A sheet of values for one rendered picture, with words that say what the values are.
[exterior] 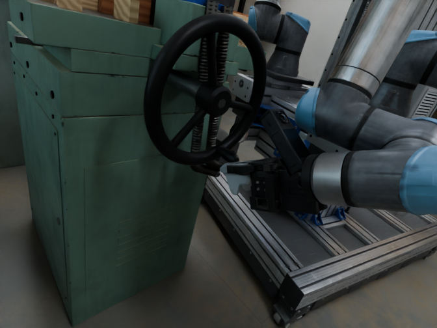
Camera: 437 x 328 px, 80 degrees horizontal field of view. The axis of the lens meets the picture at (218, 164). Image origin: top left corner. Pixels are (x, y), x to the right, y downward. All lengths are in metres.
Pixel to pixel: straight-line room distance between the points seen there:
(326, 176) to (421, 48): 0.62
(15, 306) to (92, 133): 0.71
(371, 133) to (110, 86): 0.49
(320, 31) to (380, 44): 3.66
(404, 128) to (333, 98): 0.11
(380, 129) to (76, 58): 0.52
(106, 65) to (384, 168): 0.50
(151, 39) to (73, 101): 0.20
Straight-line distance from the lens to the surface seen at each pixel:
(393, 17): 0.50
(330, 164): 0.37
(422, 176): 0.34
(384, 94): 0.91
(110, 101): 0.61
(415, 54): 0.92
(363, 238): 1.45
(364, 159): 0.36
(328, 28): 4.10
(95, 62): 0.58
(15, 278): 1.24
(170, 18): 0.60
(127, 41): 0.60
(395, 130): 0.44
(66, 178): 0.66
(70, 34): 0.56
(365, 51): 0.48
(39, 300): 1.16
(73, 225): 0.75
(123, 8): 0.60
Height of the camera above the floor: 0.93
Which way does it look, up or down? 27 degrees down
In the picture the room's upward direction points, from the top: 15 degrees clockwise
